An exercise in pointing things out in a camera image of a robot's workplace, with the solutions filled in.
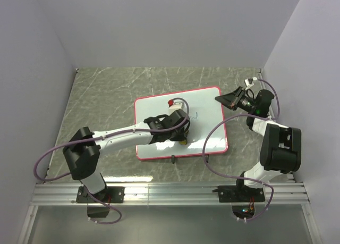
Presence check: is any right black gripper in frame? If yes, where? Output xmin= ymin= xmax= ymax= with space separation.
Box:
xmin=215 ymin=87 xmax=257 ymax=113

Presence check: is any pink framed whiteboard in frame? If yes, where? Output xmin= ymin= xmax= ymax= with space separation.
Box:
xmin=134 ymin=86 xmax=225 ymax=161

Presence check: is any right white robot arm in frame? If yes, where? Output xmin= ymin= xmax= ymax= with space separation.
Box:
xmin=215 ymin=87 xmax=302 ymax=202

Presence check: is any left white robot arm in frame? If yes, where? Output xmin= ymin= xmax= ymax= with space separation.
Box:
xmin=63 ymin=109 xmax=190 ymax=203

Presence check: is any left wrist camera red cap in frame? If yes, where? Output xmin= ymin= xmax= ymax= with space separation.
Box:
xmin=168 ymin=100 xmax=184 ymax=115

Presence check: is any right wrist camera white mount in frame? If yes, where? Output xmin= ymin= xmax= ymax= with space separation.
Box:
xmin=244 ymin=77 xmax=258 ymax=90

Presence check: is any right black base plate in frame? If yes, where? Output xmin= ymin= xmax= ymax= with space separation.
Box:
xmin=212 ymin=186 xmax=265 ymax=203

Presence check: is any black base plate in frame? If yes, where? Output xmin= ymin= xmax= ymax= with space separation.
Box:
xmin=212 ymin=186 xmax=265 ymax=203
xmin=76 ymin=186 xmax=125 ymax=204

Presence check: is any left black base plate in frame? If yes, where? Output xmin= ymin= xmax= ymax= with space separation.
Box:
xmin=76 ymin=186 xmax=125 ymax=204

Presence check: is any aluminium mounting rail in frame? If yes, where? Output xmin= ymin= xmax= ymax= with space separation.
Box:
xmin=30 ymin=182 xmax=310 ymax=206

